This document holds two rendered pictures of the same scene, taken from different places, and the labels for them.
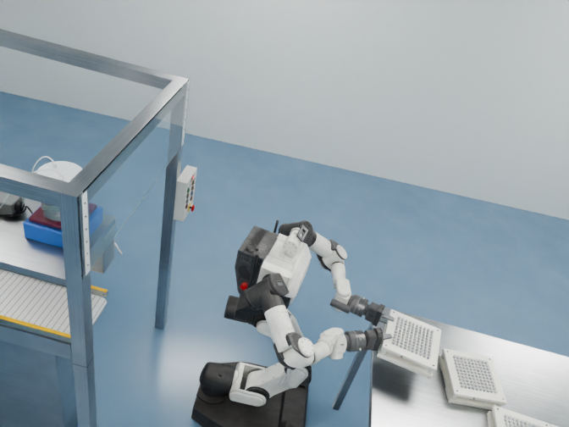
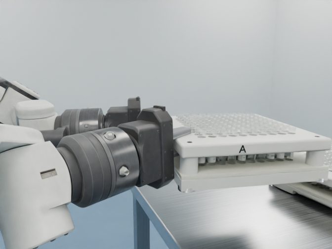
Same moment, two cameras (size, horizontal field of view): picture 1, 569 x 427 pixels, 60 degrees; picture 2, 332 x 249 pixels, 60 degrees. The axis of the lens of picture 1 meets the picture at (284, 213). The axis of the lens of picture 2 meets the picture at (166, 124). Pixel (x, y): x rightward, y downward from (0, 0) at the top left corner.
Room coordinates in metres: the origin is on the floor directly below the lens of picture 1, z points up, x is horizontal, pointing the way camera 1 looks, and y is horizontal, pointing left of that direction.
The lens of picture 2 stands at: (1.10, -0.38, 1.19)
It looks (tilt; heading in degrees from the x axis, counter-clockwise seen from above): 11 degrees down; 337
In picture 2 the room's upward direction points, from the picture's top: straight up
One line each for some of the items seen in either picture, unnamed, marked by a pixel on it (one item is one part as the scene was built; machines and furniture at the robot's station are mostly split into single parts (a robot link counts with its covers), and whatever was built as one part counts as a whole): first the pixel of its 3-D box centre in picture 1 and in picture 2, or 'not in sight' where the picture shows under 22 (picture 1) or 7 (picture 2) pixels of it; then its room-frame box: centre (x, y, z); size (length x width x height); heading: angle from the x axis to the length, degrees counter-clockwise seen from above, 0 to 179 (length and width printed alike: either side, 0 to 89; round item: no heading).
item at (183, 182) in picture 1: (185, 193); not in sight; (2.17, 0.56, 1.08); 0.17 x 0.06 x 0.26; 179
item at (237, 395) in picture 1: (250, 384); not in sight; (1.66, -0.05, 0.28); 0.21 x 0.20 x 0.13; 92
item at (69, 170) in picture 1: (62, 190); not in sight; (1.36, 0.79, 1.56); 0.15 x 0.15 x 0.19
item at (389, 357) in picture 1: (408, 346); (227, 154); (1.54, -0.69, 1.03); 0.24 x 0.24 x 0.02; 79
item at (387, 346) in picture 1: (411, 339); (228, 130); (1.54, -0.69, 1.08); 0.25 x 0.24 x 0.02; 169
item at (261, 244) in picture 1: (271, 269); not in sight; (1.66, -0.01, 1.16); 0.34 x 0.30 x 0.36; 170
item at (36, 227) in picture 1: (65, 219); not in sight; (1.36, 0.79, 1.42); 0.21 x 0.20 x 0.09; 179
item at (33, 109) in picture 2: (341, 290); (35, 124); (1.73, -0.36, 1.08); 0.13 x 0.07 x 0.09; 9
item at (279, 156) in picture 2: not in sight; (280, 149); (1.45, -0.74, 1.06); 0.01 x 0.01 x 0.07
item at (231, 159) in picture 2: not in sight; (232, 151); (1.47, -0.65, 1.06); 0.01 x 0.01 x 0.07
